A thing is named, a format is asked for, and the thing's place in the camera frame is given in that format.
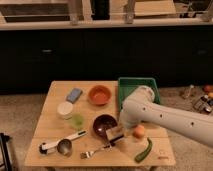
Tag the wooden eraser with black felt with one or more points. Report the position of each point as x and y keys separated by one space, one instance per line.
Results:
x=114 y=134

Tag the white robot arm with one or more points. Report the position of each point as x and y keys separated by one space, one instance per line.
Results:
x=140 y=106

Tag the orange bowl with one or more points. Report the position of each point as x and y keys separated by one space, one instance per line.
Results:
x=99 y=95

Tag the purple bowl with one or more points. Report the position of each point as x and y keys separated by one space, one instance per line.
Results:
x=102 y=123

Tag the green plastic tray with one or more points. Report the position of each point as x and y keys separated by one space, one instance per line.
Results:
x=126 y=85

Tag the blue sponge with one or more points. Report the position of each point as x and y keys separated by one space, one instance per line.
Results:
x=74 y=95

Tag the green translucent cup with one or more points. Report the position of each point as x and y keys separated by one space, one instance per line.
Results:
x=77 y=121

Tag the wooden table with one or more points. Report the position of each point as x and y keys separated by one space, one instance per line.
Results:
x=52 y=127

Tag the orange fruit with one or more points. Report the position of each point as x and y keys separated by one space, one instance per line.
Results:
x=139 y=132

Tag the silver fork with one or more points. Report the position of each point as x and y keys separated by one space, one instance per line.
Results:
x=89 y=154

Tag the green cucumber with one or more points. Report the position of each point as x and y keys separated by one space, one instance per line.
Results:
x=141 y=156

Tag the dark cabinet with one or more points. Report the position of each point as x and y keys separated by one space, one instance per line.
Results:
x=30 y=60

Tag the bottles on floor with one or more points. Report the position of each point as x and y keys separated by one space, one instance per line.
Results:
x=203 y=104

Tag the black object at floor left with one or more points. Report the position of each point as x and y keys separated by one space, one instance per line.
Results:
x=4 y=140

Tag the white handled measuring scoop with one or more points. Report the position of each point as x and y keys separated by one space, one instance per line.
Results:
x=63 y=146

